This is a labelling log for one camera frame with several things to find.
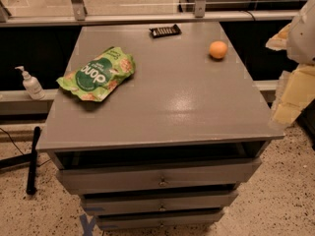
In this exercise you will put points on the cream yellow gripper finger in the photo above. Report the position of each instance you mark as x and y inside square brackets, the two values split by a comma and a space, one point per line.
[296, 89]

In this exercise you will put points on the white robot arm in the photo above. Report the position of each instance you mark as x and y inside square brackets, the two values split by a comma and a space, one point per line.
[306, 16]

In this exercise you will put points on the orange fruit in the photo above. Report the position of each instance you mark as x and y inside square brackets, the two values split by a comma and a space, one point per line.
[218, 49]

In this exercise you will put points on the grey drawer cabinet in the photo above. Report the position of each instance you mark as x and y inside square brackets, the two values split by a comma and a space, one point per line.
[180, 108]

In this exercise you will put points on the green chip bag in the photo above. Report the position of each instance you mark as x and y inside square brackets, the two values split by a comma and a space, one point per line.
[100, 77]

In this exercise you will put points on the bottom grey drawer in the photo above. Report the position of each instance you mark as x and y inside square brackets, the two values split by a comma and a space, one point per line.
[158, 219]

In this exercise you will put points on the grey drawer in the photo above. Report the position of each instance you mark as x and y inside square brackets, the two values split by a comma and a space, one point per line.
[158, 219]
[123, 179]
[164, 202]

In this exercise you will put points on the middle grey drawer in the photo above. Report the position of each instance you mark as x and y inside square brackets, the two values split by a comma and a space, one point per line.
[164, 202]

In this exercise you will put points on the top grey drawer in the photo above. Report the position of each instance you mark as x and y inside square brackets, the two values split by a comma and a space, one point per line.
[123, 179]

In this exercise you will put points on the white pump bottle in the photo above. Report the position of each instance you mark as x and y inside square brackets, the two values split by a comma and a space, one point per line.
[31, 84]

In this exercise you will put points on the black stand leg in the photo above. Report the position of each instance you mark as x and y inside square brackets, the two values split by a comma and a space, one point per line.
[29, 158]

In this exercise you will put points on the metal railing frame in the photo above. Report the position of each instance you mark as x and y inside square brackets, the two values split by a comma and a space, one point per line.
[32, 13]

